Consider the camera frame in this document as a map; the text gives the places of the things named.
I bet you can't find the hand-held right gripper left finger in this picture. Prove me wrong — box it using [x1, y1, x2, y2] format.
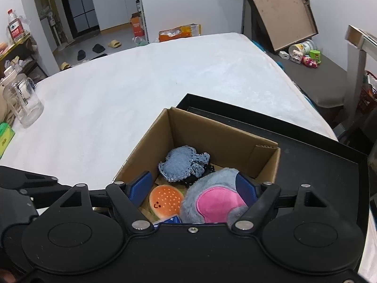
[52, 171, 155, 232]

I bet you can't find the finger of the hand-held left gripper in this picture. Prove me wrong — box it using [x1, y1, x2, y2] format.
[0, 180, 74, 208]
[0, 166, 59, 184]

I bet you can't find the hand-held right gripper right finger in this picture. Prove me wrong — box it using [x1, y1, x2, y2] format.
[232, 172, 333, 232]

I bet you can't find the burger plush toy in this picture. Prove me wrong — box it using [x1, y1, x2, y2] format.
[148, 184, 184, 217]

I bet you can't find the grey and pink plush toy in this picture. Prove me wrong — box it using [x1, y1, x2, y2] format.
[180, 168, 250, 224]

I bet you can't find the black and white soft toy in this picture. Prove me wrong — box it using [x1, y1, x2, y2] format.
[183, 163, 213, 187]

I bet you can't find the blue soft toy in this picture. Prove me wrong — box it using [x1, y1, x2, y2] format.
[152, 215, 182, 228]

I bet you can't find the denim soft toy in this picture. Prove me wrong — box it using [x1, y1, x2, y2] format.
[158, 145, 211, 182]

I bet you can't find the brown cardboard box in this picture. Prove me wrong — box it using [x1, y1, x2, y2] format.
[113, 107, 281, 225]

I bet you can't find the green box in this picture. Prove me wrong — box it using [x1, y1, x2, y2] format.
[0, 122, 16, 157]

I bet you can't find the clear plastic water jug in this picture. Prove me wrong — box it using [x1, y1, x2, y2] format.
[1, 65, 45, 129]

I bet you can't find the black tray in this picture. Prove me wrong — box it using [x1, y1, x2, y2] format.
[176, 93, 369, 273]

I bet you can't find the wooden shelf rack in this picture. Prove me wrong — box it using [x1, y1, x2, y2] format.
[0, 32, 49, 81]

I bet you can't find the grey bench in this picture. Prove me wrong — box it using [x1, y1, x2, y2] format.
[259, 46, 349, 108]

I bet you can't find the red and pink toy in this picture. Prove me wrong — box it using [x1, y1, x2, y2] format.
[301, 55, 319, 69]

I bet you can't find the white standing fan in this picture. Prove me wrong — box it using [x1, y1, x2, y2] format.
[47, 11, 70, 52]

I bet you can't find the clear bottle with red label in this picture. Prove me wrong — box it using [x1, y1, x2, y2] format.
[7, 9, 25, 44]

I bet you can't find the white can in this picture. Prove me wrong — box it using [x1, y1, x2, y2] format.
[288, 39, 316, 58]

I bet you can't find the orange and yellow box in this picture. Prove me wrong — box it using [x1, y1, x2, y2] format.
[159, 24, 202, 43]

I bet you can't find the orange carton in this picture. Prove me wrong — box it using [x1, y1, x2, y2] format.
[130, 12, 145, 38]

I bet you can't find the black glass door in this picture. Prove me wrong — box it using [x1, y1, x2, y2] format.
[57, 0, 101, 37]

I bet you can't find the brown framed board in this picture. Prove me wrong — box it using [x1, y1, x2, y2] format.
[235, 0, 319, 53]

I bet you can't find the white cabinet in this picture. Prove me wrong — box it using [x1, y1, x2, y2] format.
[91, 0, 142, 32]

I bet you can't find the white desk frame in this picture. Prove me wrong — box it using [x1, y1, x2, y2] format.
[336, 24, 377, 145]

